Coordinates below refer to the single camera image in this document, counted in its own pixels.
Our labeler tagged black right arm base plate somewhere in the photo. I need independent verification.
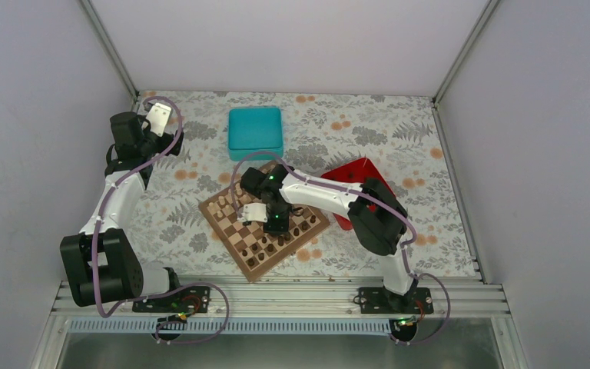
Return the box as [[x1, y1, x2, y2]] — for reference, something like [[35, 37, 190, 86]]
[[353, 287, 434, 314]]

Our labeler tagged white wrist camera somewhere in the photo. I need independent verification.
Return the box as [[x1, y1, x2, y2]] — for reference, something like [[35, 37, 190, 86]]
[[240, 203, 268, 224], [145, 103, 172, 137]]

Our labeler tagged wooden chess board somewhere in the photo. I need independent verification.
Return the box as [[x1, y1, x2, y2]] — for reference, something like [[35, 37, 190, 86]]
[[199, 172, 330, 282]]

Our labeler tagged teal plastic box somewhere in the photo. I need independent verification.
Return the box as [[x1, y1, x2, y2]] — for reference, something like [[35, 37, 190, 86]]
[[227, 106, 284, 161]]

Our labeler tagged aluminium corner post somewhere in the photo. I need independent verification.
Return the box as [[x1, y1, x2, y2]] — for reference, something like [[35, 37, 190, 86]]
[[433, 0, 502, 109], [78, 0, 138, 101]]

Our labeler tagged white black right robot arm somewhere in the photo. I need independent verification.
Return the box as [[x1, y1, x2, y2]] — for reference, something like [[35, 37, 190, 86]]
[[240, 165, 417, 313]]

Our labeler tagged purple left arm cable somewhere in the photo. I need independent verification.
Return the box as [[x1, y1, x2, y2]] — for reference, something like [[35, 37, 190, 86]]
[[88, 95, 230, 346]]

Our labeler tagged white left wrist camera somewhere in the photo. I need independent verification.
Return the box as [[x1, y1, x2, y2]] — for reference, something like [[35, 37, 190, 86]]
[[145, 103, 172, 137]]

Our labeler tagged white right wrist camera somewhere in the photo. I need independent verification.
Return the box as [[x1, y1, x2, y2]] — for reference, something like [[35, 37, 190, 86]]
[[240, 203, 268, 224]]

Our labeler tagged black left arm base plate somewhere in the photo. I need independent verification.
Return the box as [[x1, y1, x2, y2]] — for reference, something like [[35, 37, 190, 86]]
[[132, 286, 210, 314]]

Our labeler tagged left aluminium corner post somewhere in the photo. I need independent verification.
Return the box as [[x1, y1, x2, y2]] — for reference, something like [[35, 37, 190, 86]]
[[78, 0, 138, 101]]

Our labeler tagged floral patterned table mat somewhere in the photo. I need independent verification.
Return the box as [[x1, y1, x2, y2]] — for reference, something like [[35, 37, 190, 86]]
[[126, 91, 476, 278]]

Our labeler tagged aluminium front rail frame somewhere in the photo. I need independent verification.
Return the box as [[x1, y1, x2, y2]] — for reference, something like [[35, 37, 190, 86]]
[[50, 278, 511, 320]]

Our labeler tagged red plastic tray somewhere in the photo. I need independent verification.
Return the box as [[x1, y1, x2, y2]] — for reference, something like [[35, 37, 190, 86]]
[[321, 158, 399, 231]]

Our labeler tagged right aluminium corner post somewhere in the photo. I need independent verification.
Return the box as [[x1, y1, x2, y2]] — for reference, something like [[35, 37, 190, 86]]
[[433, 0, 502, 109]]

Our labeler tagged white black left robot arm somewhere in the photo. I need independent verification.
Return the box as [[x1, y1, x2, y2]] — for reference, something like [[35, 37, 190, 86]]
[[59, 96, 184, 311]]

